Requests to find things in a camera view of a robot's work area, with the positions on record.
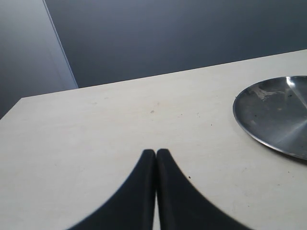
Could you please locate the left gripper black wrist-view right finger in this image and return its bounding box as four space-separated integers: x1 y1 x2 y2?
156 149 249 230

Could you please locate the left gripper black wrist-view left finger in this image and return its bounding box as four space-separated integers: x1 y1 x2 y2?
70 149 156 230

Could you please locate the round stainless steel plate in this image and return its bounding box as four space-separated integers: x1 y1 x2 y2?
233 76 307 160

